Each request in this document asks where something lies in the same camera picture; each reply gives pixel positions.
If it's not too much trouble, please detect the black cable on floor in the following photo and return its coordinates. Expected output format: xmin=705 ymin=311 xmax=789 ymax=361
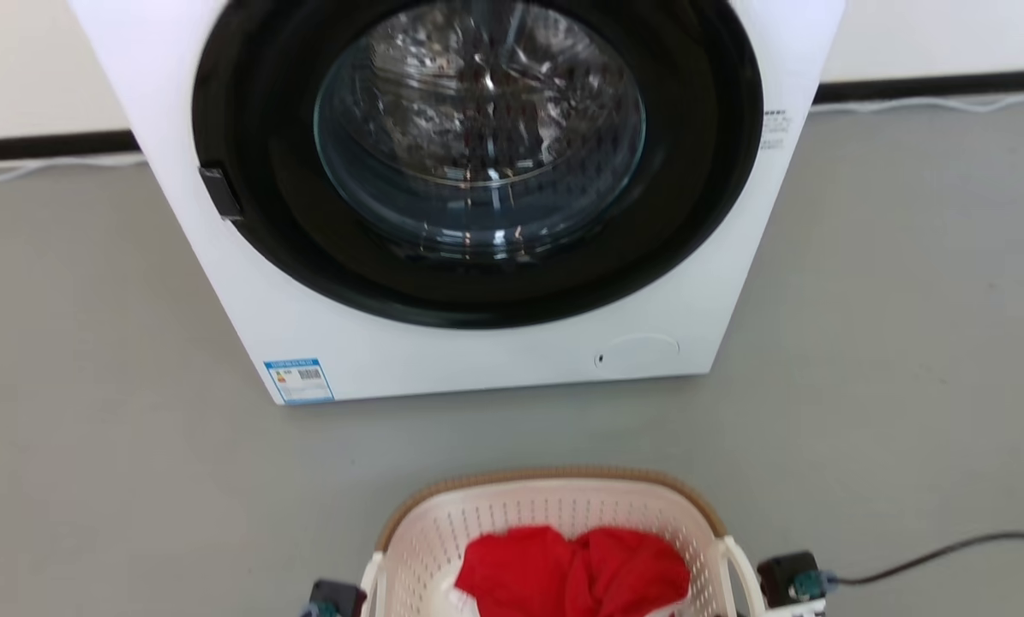
xmin=829 ymin=531 xmax=1024 ymax=589

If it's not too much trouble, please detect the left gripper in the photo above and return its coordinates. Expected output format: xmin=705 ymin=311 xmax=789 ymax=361
xmin=302 ymin=579 xmax=368 ymax=617

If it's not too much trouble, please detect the blue energy label sticker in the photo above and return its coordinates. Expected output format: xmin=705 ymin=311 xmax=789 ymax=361
xmin=263 ymin=357 xmax=337 ymax=405

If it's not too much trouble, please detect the white cable along wall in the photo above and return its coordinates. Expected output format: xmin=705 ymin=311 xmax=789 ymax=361
xmin=0 ymin=153 xmax=148 ymax=183
xmin=810 ymin=89 xmax=1024 ymax=116

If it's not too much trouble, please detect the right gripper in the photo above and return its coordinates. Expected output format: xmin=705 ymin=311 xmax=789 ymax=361
xmin=757 ymin=551 xmax=840 ymax=617

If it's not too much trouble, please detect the white front-load washing machine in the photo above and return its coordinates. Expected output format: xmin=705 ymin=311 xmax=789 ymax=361
xmin=68 ymin=0 xmax=847 ymax=406

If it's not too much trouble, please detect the black round washing machine door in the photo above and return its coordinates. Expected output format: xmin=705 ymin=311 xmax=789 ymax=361
xmin=191 ymin=0 xmax=765 ymax=330

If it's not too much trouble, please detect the red garment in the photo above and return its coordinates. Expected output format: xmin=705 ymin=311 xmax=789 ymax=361
xmin=454 ymin=525 xmax=692 ymax=617

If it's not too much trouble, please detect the white perforated plastic laundry basket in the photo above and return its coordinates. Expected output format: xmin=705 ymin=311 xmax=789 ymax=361
xmin=359 ymin=466 xmax=769 ymax=617

